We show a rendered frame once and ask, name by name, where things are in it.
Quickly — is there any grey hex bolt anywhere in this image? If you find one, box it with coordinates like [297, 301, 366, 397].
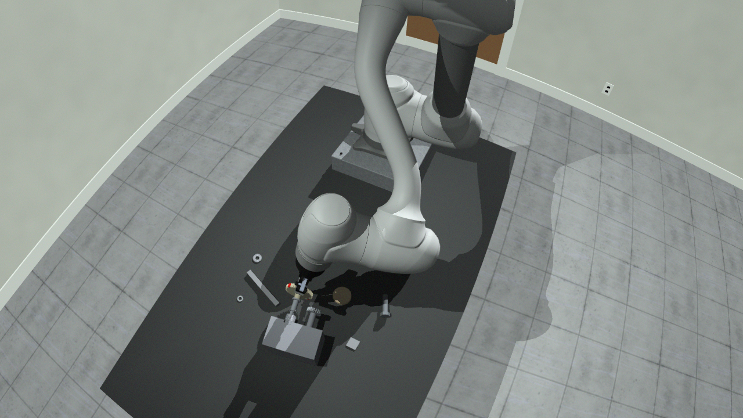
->
[380, 294, 390, 318]

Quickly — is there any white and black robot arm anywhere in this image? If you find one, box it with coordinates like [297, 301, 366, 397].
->
[295, 0, 516, 274]

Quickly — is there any white flat bar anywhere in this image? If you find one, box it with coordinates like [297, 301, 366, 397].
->
[247, 270, 280, 307]

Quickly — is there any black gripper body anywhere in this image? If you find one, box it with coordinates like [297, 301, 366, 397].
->
[295, 258, 324, 283]

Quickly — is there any cream flat disc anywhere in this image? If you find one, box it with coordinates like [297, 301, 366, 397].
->
[333, 287, 351, 305]

